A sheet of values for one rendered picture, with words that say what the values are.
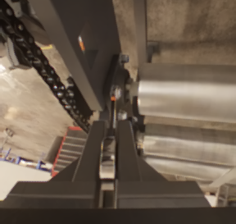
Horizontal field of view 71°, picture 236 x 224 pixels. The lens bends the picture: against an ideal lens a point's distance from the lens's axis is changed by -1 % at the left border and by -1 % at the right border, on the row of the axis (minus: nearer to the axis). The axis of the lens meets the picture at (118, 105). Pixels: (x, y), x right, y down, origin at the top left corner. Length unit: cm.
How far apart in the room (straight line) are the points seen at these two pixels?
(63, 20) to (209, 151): 54
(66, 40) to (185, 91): 22
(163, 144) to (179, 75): 31
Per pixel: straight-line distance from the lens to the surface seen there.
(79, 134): 272
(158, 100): 33
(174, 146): 59
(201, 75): 34
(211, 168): 90
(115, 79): 35
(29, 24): 41
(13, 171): 509
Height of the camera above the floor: 109
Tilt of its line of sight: 30 degrees down
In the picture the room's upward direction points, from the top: 167 degrees counter-clockwise
